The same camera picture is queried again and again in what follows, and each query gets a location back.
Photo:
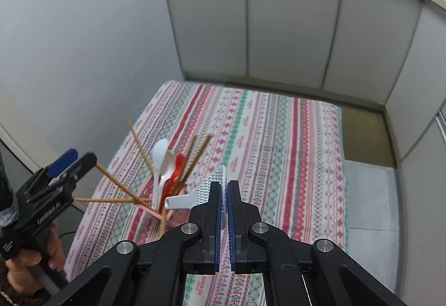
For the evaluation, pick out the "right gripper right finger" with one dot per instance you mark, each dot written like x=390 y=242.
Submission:
x=294 y=272

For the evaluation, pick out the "white plastic spoon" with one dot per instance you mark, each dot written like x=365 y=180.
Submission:
x=166 y=171

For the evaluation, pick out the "pink perforated utensil holder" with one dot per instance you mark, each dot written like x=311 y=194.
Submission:
x=173 y=217

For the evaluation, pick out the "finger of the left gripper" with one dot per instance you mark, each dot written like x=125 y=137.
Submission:
x=62 y=163
x=76 y=171

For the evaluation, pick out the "wooden chopstick two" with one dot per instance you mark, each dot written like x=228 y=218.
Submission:
x=182 y=182

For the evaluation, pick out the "white rice paddle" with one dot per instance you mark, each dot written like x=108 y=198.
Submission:
x=198 y=195
x=158 y=154

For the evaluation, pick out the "wooden chopstick five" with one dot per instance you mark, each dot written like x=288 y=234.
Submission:
x=136 y=199

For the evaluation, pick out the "red plastic spoon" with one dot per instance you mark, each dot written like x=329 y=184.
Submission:
x=171 y=182

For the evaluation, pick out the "patterned striped tablecloth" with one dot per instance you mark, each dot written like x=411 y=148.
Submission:
x=285 y=152

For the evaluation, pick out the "wooden chopstick four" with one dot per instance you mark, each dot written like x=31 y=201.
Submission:
x=190 y=152

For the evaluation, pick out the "person left hand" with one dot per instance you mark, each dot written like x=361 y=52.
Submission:
x=19 y=275

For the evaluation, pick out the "grey kitchen cabinets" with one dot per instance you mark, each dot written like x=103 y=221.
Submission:
x=388 y=53

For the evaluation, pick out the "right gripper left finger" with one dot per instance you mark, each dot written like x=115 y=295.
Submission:
x=153 y=273

